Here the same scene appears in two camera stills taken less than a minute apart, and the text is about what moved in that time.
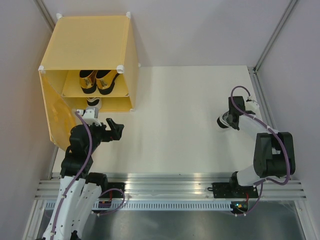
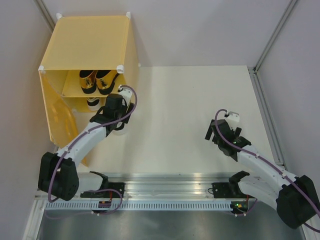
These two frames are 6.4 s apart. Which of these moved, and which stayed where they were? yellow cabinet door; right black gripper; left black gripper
Moved: right black gripper; left black gripper
Stayed: yellow cabinet door
